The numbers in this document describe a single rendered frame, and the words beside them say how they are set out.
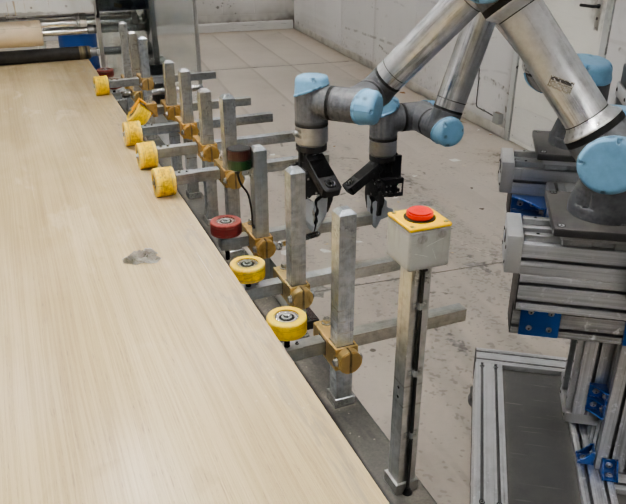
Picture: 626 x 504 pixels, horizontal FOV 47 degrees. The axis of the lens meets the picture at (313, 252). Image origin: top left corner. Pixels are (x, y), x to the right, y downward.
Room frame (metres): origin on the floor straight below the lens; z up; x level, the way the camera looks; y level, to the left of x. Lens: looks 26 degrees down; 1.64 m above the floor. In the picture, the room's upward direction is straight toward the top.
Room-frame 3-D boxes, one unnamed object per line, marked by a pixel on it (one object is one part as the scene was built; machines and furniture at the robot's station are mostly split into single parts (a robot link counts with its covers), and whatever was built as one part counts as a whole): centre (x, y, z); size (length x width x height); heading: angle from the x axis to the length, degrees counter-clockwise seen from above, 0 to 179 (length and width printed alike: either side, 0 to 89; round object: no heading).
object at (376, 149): (1.85, -0.19, 1.05); 0.08 x 0.08 x 0.05
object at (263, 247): (1.69, 0.15, 0.85); 0.13 x 0.06 x 0.05; 23
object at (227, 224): (1.68, 0.22, 0.85); 0.08 x 0.08 x 0.11
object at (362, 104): (1.54, -0.10, 1.24); 0.11 x 0.11 x 0.08; 66
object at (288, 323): (1.21, 0.05, 0.85); 0.08 x 0.08 x 0.11
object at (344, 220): (1.21, -0.06, 0.90); 0.03 x 0.03 x 0.48; 23
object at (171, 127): (2.43, 0.38, 0.95); 0.50 x 0.04 x 0.04; 113
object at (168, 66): (2.60, 0.52, 0.89); 0.03 x 0.03 x 0.48; 23
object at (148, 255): (1.47, 0.39, 0.91); 0.09 x 0.07 x 0.02; 106
